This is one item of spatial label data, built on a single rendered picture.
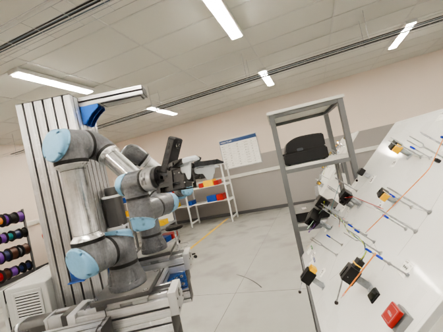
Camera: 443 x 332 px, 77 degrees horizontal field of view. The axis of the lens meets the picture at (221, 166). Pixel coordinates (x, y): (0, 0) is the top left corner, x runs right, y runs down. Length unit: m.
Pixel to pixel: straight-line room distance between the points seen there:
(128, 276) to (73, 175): 0.44
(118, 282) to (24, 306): 0.50
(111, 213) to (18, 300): 0.51
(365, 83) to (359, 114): 0.82
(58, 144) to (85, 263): 0.41
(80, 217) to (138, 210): 0.26
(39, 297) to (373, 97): 8.35
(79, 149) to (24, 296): 0.74
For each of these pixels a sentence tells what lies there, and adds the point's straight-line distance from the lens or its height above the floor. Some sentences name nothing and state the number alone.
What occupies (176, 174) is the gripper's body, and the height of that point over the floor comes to 1.56.
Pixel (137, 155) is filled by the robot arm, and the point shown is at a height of 1.73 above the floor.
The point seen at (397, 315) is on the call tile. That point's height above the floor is 1.10.
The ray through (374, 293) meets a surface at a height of 1.07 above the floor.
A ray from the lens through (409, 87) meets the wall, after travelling 8.99.
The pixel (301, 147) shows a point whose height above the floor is 1.57.
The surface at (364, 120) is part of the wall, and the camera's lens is 8.66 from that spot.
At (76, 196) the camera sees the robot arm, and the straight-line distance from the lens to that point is 1.11.
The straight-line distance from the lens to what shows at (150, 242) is 1.68.
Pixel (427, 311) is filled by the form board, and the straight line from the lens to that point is 0.88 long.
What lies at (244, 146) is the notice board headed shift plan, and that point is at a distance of 8.74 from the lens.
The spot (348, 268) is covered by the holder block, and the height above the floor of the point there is 1.13.
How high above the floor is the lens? 1.54
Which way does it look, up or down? 1 degrees up
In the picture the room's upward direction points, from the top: 12 degrees counter-clockwise
